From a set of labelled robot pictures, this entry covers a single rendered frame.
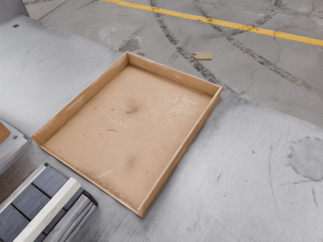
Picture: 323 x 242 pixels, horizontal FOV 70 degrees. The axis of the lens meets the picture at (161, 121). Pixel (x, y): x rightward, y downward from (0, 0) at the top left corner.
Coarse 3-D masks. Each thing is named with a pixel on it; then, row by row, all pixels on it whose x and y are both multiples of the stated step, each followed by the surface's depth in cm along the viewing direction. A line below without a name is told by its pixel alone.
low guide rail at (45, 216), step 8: (64, 184) 33; (72, 184) 32; (64, 192) 32; (72, 192) 33; (56, 200) 31; (64, 200) 32; (48, 208) 31; (56, 208) 31; (40, 216) 30; (48, 216) 30; (32, 224) 29; (40, 224) 30; (24, 232) 29; (32, 232) 29; (40, 232) 31; (16, 240) 28; (24, 240) 28; (32, 240) 30
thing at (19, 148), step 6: (24, 138) 32; (18, 144) 31; (24, 144) 31; (30, 144) 32; (12, 150) 31; (18, 150) 31; (24, 150) 32; (6, 156) 30; (12, 156) 31; (18, 156) 31; (0, 162) 30; (6, 162) 30; (12, 162) 31; (0, 168) 30; (6, 168) 31; (0, 174) 30
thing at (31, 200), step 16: (48, 176) 37; (64, 176) 37; (32, 192) 36; (48, 192) 36; (80, 192) 35; (16, 208) 35; (32, 208) 34; (64, 208) 35; (0, 224) 33; (16, 224) 33; (48, 224) 33; (0, 240) 32
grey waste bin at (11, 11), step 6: (0, 0) 193; (6, 0) 196; (12, 0) 200; (18, 0) 206; (0, 6) 196; (6, 6) 199; (12, 6) 202; (18, 6) 207; (24, 6) 216; (0, 12) 200; (6, 12) 202; (12, 12) 205; (18, 12) 209; (24, 12) 215; (0, 18) 203; (6, 18) 204
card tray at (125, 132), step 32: (128, 64) 60; (160, 64) 54; (96, 96) 54; (128, 96) 53; (160, 96) 53; (192, 96) 52; (64, 128) 49; (96, 128) 48; (128, 128) 48; (160, 128) 47; (192, 128) 42; (64, 160) 44; (96, 160) 44; (128, 160) 43; (160, 160) 43; (128, 192) 40
